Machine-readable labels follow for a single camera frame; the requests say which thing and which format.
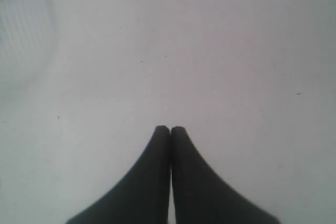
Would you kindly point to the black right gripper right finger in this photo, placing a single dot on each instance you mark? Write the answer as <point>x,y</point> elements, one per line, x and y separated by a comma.
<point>200,195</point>

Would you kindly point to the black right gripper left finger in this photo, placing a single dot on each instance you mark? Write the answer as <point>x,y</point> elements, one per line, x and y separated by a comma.
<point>142,195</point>

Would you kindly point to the oval wire mesh basket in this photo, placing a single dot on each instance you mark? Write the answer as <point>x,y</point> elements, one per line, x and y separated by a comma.
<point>28,40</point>

